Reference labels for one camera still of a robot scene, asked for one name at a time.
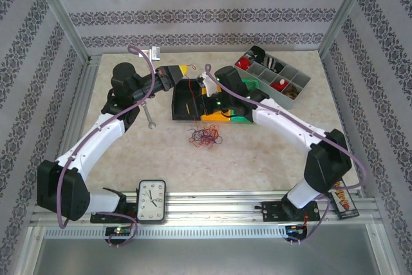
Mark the small black circuit board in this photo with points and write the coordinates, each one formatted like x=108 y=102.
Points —
x=294 y=230

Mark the black plastic bin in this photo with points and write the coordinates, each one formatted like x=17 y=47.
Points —
x=181 y=101

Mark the black connector board yellow plugs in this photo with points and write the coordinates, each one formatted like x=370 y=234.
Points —
x=344 y=202

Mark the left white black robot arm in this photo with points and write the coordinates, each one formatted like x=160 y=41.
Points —
x=93 y=143

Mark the red white fluffy item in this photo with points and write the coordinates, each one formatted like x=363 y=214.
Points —
x=280 y=85

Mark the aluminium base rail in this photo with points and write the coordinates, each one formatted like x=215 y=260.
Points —
x=209 y=202

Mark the black white striped item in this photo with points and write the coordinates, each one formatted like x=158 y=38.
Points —
x=272 y=63

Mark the aluminium frame post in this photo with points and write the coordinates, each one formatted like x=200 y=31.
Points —
x=345 y=11
x=60 y=11

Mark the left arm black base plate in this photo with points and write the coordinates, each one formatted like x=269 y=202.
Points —
x=96 y=217

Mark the yellow plastic bin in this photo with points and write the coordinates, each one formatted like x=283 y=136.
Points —
x=215 y=118

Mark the aluminium side rail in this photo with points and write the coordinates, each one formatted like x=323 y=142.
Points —
x=90 y=72

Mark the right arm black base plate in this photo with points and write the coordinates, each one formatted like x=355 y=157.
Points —
x=272 y=212

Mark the brown fluffy item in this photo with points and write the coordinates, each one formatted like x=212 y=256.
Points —
x=291 y=92

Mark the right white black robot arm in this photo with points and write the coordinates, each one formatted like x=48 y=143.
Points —
x=283 y=120

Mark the grey divided organizer tray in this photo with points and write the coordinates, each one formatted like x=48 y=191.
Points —
x=289 y=75

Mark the green plastic bin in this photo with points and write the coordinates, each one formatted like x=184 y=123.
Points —
x=239 y=119

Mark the black fabric item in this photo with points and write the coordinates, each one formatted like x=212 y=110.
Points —
x=257 y=53

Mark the small circuit board green light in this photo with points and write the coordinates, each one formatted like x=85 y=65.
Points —
x=117 y=231

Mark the black white analog clock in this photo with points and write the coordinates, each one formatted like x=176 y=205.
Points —
x=151 y=202

